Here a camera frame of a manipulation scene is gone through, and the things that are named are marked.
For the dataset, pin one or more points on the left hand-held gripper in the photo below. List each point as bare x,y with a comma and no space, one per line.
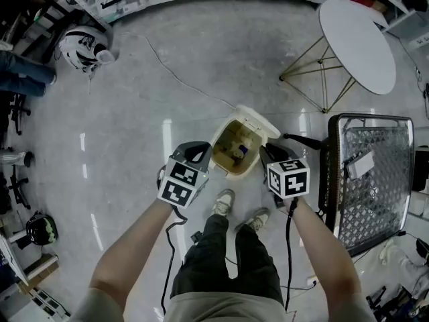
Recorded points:
181,190

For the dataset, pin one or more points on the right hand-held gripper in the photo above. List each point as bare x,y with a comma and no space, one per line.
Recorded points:
295,183

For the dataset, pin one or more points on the white paper scrap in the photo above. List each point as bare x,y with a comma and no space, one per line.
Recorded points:
247,142

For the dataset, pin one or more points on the cream plastic trash bin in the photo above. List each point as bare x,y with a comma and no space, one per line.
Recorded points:
258,119

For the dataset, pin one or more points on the small grey rectangular box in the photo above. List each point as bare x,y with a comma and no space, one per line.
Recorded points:
361,164

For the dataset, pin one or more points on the person's left forearm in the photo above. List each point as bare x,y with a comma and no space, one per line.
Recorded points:
134,247

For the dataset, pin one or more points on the person's right forearm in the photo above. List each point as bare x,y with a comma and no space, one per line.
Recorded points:
321,247

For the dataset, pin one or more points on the small blue wrapper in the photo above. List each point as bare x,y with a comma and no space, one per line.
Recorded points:
243,151

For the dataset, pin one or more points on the person's left shoe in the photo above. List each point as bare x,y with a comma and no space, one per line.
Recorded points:
223,201

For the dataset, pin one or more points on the person's shoe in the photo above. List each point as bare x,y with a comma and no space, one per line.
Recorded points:
223,201
256,218

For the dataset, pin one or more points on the person's right shoe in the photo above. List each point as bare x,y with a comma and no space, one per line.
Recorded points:
256,218

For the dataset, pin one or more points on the glass-top woven table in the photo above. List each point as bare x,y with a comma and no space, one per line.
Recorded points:
378,206

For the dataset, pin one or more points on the person's dark trousers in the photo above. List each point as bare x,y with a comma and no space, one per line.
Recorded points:
214,267

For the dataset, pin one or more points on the round white side table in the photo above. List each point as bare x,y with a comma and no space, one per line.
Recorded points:
355,42

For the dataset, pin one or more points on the person's beige shirt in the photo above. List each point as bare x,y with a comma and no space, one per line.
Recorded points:
228,310

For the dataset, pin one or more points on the white and black helmet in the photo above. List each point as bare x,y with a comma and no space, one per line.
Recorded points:
77,37

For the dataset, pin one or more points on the black and green helmet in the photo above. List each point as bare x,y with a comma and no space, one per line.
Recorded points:
42,228

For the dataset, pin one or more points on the small brown box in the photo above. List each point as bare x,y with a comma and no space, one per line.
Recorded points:
378,7

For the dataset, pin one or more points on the black office chair base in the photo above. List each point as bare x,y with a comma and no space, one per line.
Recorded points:
18,111
16,184

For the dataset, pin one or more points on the brown cardboard box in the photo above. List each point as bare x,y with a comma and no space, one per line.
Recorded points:
40,273

